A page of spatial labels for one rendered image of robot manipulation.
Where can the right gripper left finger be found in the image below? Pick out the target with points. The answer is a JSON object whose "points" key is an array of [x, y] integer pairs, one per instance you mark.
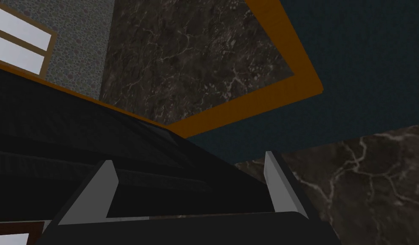
{"points": [[94, 197]]}

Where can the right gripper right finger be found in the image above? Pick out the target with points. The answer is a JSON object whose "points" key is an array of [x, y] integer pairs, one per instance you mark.
{"points": [[281, 194]]}

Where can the black door leaf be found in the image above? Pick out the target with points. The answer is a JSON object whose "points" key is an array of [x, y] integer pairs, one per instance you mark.
{"points": [[53, 129]]}

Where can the brown-framed window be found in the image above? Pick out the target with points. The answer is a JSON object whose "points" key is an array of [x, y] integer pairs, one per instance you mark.
{"points": [[19, 41]]}

